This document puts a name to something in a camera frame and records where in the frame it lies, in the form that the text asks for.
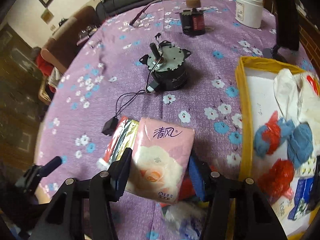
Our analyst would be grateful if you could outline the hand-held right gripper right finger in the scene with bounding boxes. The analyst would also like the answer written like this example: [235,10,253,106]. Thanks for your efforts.
[188,155,288,240]

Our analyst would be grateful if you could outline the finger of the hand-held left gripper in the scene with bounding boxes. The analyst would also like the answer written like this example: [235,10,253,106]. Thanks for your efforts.
[24,156,62,188]

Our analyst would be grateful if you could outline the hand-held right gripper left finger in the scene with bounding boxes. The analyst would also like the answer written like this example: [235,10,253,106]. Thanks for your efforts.
[30,147,133,240]

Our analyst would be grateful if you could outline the pink rose print tissue pack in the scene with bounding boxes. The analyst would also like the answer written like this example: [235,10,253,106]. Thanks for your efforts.
[124,117,195,204]

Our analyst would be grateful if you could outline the yellow cardboard box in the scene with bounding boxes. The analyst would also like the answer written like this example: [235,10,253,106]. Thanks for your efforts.
[235,56,320,240]

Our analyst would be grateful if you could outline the white tissue pack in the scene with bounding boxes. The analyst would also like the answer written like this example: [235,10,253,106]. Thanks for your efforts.
[270,194,297,229]

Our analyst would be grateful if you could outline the blue tissue pack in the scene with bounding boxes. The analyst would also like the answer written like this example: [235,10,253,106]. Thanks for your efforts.
[287,177,317,222]

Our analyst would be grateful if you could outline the lemon print tissue pack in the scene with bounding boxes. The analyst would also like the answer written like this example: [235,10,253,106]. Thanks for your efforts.
[297,155,318,179]

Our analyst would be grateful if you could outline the blue towel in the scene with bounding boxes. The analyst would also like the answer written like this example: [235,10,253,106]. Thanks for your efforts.
[287,121,314,168]

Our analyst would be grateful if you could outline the white cloth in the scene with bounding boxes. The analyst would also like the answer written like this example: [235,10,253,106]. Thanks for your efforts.
[299,80,320,130]

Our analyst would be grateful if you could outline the red plastic item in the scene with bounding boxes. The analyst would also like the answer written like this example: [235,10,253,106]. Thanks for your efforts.
[160,176,200,208]

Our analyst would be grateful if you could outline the blue white plastic bag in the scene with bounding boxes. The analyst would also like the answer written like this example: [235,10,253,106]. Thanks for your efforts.
[162,200,209,235]

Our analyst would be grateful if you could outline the bag of coloured tubes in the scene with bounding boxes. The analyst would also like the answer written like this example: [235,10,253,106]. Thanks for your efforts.
[97,116,140,172]

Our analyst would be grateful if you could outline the black capacitor box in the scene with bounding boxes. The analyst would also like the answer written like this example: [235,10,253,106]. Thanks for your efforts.
[102,115,119,137]

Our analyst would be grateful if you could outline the pile of clothes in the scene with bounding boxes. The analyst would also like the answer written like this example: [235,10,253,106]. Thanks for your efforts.
[37,67,63,103]

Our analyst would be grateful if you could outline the small red plastic bag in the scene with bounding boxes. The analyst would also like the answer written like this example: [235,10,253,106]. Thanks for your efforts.
[264,110,283,155]

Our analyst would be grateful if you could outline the red cloth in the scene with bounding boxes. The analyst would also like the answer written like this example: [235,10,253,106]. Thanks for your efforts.
[35,49,54,77]

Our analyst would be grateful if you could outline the round black electric motor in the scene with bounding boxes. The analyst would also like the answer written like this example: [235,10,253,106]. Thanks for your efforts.
[139,40,192,92]

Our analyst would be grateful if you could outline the purple floral tablecloth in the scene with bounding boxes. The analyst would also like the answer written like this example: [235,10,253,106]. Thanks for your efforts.
[34,0,320,240]

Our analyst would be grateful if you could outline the white plastic bag red print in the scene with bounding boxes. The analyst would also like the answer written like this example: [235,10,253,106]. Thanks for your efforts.
[273,69,320,130]

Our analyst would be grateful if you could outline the brown armchair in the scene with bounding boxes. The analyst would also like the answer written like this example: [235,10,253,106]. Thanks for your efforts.
[40,5,100,73]

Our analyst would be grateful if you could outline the black phone stand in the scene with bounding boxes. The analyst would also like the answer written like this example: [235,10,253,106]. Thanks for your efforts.
[262,44,289,63]

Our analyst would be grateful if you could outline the small black motor with cork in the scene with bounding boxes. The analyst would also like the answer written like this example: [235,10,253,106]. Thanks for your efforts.
[179,0,213,37]

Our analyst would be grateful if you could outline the clear eyeglasses maroon temples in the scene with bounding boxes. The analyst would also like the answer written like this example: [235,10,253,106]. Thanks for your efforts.
[130,0,179,28]

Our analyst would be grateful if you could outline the white plastic jar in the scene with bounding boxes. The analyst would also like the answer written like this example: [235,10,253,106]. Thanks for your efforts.
[235,0,264,28]

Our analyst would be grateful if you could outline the black tablet stand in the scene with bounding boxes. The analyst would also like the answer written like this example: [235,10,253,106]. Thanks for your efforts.
[272,0,300,52]

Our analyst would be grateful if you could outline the thin black cable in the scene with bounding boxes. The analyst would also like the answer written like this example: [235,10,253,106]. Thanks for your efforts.
[115,89,151,118]

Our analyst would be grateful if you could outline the small yellow wall frame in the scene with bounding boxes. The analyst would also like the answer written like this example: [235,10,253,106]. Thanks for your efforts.
[41,8,53,22]

